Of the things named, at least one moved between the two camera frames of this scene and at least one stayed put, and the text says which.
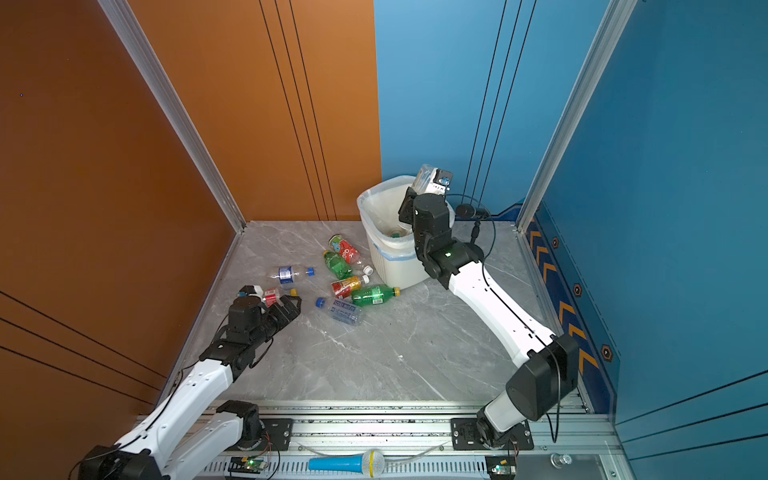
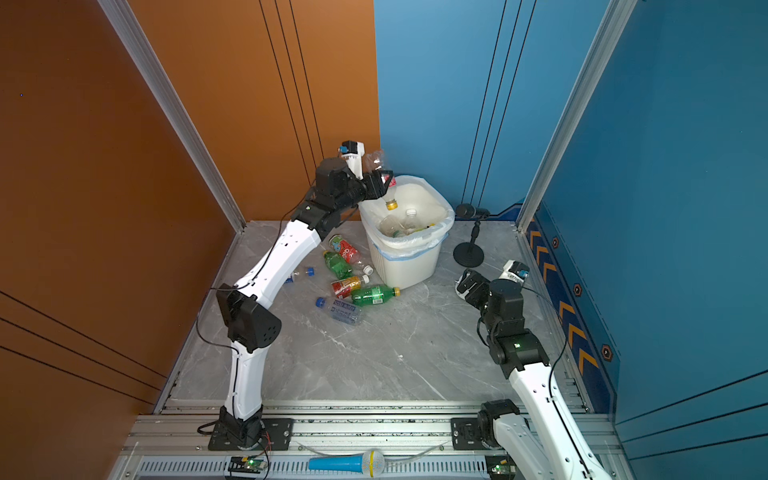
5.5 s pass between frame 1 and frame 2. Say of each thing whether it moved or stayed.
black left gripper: moved
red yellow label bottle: stayed
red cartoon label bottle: stayed
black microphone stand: stayed
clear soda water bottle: stayed
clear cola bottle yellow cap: moved
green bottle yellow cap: stayed
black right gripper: moved
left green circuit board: stayed
